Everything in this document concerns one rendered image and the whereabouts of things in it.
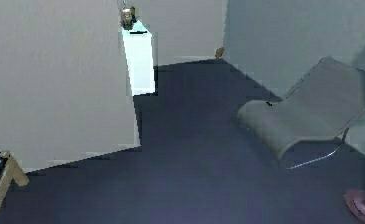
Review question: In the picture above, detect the grey lounge chair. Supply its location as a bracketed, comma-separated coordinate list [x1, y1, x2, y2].
[236, 55, 365, 171]

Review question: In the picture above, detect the pink round object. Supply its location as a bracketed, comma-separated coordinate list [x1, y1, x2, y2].
[343, 189, 365, 224]

